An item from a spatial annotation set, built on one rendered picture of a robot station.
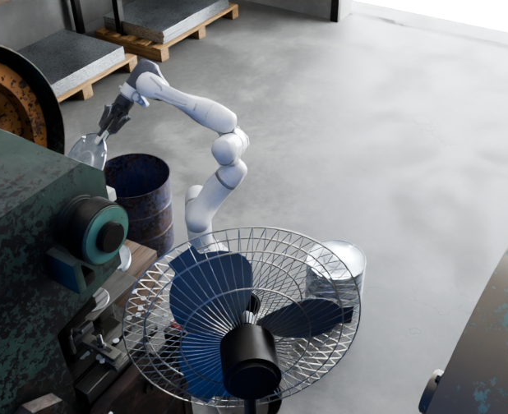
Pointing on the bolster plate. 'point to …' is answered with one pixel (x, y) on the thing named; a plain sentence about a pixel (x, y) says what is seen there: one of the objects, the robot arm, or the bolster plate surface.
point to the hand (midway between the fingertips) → (101, 137)
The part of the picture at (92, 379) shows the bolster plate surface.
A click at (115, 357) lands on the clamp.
